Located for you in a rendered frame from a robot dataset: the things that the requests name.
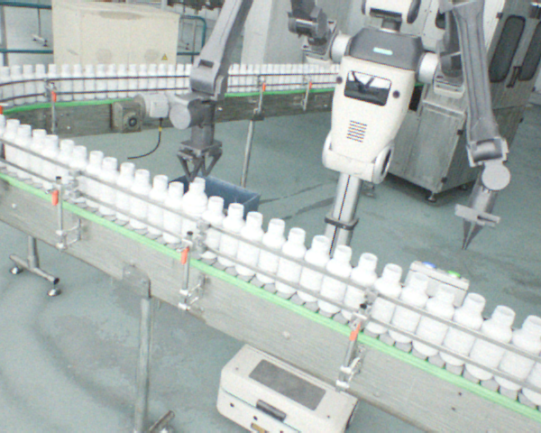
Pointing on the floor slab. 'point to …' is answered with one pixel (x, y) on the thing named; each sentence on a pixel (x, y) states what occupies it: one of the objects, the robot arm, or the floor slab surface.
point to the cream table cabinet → (112, 34)
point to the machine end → (517, 91)
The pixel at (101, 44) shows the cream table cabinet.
